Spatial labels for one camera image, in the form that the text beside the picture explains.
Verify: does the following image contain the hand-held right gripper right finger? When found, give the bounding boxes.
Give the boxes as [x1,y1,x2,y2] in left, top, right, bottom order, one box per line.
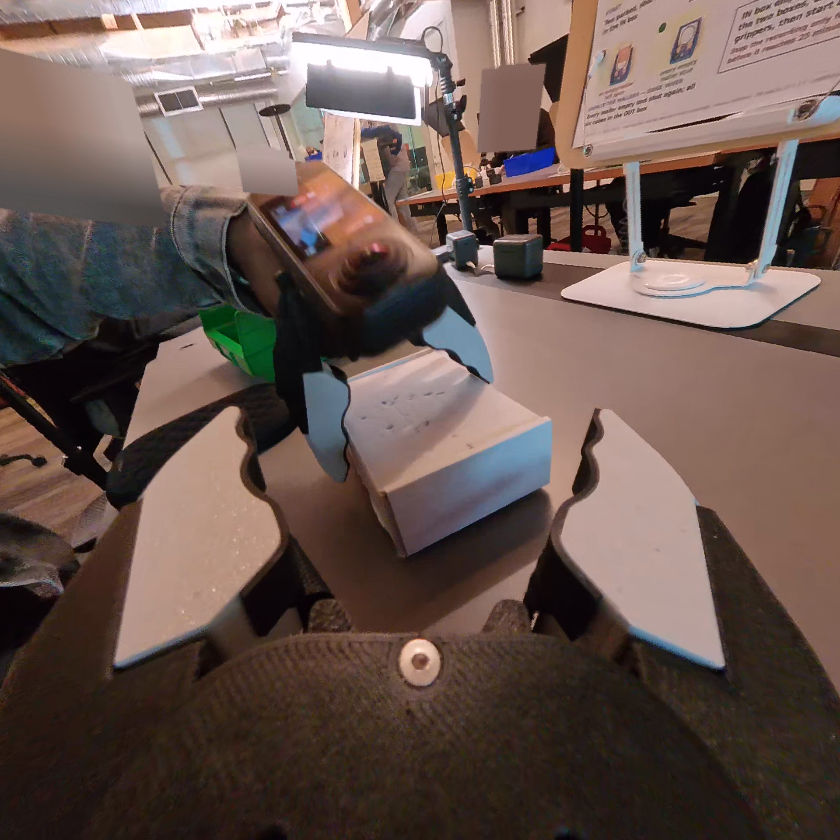
[550,407,727,670]

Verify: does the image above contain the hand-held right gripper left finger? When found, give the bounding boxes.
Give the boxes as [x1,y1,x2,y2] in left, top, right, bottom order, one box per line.
[113,406,291,672]

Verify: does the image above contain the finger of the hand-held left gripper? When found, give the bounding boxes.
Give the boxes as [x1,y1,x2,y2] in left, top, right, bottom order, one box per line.
[303,364,355,484]
[419,289,496,386]

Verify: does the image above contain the white cardboard mailer box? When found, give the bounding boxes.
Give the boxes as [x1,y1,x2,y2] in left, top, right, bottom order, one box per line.
[341,348,553,559]

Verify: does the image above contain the person's left forearm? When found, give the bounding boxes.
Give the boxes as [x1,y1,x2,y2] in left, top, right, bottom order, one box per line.
[0,185,260,368]

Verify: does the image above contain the grey desk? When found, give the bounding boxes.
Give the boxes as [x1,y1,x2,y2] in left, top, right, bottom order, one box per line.
[125,246,840,686]

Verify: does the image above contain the wood top office desk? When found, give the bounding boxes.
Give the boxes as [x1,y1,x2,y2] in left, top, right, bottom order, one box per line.
[395,131,840,263]

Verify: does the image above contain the person's left hand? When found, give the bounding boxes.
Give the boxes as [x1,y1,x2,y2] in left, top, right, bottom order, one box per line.
[226,210,284,316]

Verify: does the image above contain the green plastic bin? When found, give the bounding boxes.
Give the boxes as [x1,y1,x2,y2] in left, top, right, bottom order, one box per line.
[199,305,329,385]

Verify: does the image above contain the black light stand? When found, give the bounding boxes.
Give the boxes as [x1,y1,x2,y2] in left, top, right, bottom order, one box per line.
[420,26,476,231]

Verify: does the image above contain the blue plastic bin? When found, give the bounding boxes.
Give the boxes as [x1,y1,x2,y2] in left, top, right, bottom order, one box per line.
[502,147,559,178]

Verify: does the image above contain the black office chair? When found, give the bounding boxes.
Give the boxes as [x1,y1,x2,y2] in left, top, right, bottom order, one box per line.
[0,367,112,500]

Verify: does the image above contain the led light panel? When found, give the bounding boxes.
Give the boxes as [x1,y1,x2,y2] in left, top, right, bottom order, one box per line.
[292,33,435,127]

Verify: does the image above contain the ceiling air vent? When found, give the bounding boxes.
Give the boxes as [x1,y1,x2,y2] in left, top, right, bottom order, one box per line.
[154,85,201,118]

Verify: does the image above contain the instruction sheet on stand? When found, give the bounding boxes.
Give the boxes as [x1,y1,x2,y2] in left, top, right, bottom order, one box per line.
[556,0,840,170]

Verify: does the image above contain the printed instruction sheet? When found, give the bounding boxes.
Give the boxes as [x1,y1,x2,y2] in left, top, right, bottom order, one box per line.
[572,0,840,151]

